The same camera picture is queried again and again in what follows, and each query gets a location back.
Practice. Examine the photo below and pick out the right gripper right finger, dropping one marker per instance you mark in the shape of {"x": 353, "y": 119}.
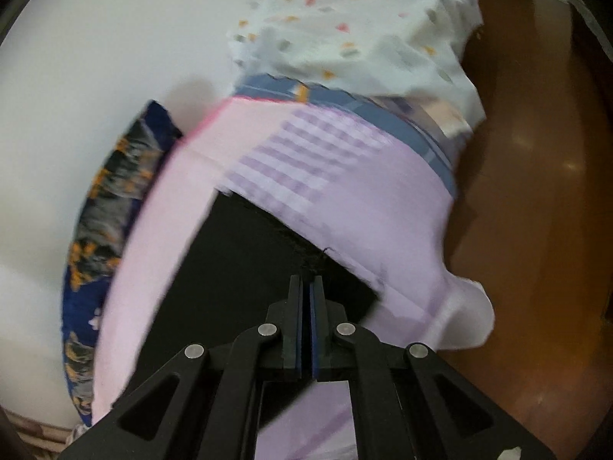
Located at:
{"x": 328, "y": 357}

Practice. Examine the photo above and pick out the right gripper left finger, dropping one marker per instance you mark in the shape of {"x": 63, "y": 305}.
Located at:
{"x": 286, "y": 316}

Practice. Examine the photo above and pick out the black pants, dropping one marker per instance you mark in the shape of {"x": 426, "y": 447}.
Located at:
{"x": 239, "y": 262}

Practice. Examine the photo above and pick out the pink purple bed sheet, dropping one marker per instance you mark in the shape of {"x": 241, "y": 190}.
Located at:
{"x": 360, "y": 195}

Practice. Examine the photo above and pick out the navy cat print blanket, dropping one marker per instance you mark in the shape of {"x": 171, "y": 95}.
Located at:
{"x": 110, "y": 208}

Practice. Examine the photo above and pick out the blue striped bedding edge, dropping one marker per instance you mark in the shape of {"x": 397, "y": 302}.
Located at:
{"x": 430, "y": 126}

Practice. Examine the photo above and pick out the plaid pillow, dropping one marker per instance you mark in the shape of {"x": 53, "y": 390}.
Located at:
{"x": 23, "y": 438}

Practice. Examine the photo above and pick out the white dotted fabric cover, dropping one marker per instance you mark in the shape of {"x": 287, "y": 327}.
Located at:
{"x": 375, "y": 48}

